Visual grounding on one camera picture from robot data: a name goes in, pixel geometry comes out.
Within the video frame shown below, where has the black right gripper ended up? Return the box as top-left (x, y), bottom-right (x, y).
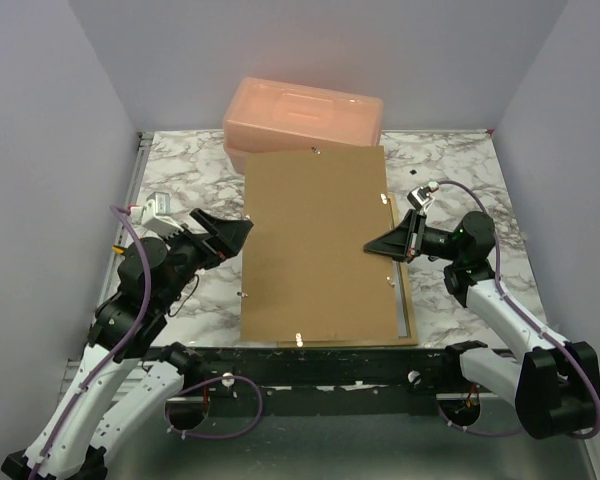
top-left (365, 209), bottom-right (464, 264)

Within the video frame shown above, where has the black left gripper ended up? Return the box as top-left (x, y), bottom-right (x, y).
top-left (157, 208), bottom-right (253, 311)

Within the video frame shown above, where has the light wooden picture frame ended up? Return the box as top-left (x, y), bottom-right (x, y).
top-left (276, 194), bottom-right (418, 347)

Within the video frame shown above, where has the brown backing board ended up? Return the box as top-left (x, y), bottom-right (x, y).
top-left (241, 146), bottom-right (398, 342)

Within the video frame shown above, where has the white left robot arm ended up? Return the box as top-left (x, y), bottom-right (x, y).
top-left (1, 200), bottom-right (253, 479)

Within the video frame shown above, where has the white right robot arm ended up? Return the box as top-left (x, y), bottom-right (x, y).
top-left (363, 210), bottom-right (600, 439)

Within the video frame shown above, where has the orange translucent plastic box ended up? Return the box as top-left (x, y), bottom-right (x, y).
top-left (223, 77), bottom-right (384, 174)

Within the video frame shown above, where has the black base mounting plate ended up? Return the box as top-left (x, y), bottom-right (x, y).
top-left (185, 347), bottom-right (471, 395)

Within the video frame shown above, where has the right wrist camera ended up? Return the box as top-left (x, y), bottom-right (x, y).
top-left (407, 181), bottom-right (439, 213)

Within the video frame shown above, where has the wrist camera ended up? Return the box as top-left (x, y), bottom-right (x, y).
top-left (407, 181), bottom-right (439, 213)
top-left (129, 192), bottom-right (182, 238)

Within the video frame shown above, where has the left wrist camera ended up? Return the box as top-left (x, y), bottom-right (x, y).
top-left (129, 192), bottom-right (182, 238)

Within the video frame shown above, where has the aluminium rail frame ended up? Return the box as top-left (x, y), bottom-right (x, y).
top-left (57, 130), bottom-right (154, 402)

